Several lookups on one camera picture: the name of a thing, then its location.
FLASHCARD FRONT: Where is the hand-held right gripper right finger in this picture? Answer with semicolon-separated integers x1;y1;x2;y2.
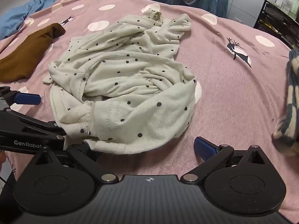
181;136;269;183

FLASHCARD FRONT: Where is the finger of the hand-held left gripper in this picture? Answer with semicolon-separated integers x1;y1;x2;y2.
0;86;42;110
0;109;67;143

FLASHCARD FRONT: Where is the pink dotted blanket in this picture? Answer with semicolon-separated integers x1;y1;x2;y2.
0;0;299;217

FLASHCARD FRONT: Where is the blue duvet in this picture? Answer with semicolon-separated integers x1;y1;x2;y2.
0;0;90;40

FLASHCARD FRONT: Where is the blue white checkered knit garment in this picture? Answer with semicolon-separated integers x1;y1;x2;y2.
273;49;299;157

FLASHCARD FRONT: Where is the black rack cart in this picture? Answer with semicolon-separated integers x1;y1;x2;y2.
253;0;299;49

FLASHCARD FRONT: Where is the brown garment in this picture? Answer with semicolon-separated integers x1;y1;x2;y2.
0;23;66;83

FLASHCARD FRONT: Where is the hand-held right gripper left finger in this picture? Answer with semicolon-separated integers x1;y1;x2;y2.
35;143;118;183

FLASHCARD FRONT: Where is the white polka dot garment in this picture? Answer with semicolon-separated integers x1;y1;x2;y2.
43;10;202;155

